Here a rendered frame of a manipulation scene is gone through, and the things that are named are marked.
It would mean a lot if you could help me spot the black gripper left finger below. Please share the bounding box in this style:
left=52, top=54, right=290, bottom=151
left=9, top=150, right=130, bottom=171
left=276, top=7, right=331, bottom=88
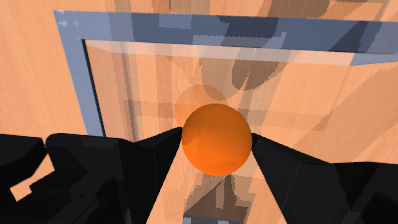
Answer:
left=46, top=127, right=182, bottom=224

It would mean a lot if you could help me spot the clear l-shaped low wall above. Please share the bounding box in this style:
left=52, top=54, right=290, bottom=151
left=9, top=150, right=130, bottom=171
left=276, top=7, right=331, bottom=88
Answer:
left=85, top=40, right=398, bottom=143

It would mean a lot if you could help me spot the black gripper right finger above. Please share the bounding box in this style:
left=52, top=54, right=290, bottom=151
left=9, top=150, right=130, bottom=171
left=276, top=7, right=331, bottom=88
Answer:
left=251, top=133, right=398, bottom=224

